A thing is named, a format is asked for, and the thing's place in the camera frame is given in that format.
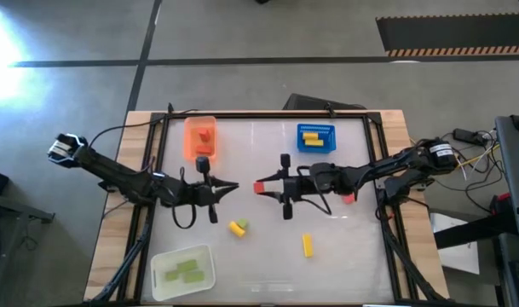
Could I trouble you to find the blue plastic mesh basket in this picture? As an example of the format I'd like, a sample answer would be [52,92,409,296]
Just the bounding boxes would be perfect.
[297,124,337,154]

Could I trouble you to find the black power adapter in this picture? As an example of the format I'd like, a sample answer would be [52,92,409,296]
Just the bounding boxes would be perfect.
[453,127,487,146]

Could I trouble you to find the yellow cable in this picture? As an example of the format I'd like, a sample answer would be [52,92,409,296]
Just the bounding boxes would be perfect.
[454,144,499,170]

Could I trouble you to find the orange translucent plastic bin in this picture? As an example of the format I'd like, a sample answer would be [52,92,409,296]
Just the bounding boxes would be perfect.
[183,115,218,165]

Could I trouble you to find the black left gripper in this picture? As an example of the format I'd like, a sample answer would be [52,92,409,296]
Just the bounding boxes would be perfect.
[176,156,239,225]

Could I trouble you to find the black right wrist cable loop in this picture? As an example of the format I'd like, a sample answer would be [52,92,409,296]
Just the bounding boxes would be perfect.
[296,165,333,216]

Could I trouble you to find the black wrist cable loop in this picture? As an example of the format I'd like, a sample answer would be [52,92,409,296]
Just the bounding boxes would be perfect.
[171,168,197,230]
[296,165,333,216]

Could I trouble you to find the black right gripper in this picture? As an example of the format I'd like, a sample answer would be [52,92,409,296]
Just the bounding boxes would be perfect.
[256,153,314,221]

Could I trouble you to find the long black cable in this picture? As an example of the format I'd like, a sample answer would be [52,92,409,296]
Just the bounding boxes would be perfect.
[88,109,200,148]

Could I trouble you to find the red and black device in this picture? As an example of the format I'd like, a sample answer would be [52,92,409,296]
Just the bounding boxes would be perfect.
[490,192,512,217]

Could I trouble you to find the clear plastic bin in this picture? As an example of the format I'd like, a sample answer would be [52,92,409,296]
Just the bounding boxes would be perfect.
[150,243,216,303]

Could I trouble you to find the white paper sheet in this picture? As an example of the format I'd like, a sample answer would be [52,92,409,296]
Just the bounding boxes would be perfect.
[429,211,481,275]

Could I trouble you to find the black equipment case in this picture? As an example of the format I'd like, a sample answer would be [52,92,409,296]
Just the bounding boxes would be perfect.
[283,93,367,112]

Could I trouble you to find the black floor mat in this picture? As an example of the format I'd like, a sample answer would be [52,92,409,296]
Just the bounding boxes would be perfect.
[376,12,519,58]

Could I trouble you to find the black left wrist cable loop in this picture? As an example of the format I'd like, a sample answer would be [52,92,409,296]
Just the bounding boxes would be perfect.
[171,168,197,230]

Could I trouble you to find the black flat bar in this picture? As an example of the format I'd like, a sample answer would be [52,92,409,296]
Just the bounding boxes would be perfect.
[433,211,519,250]

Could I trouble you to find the black desk leg stand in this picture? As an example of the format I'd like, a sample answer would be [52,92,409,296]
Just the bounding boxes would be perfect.
[0,191,55,307]

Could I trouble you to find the yellow cylinder block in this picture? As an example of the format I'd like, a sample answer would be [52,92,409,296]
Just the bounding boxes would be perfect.
[228,220,246,238]

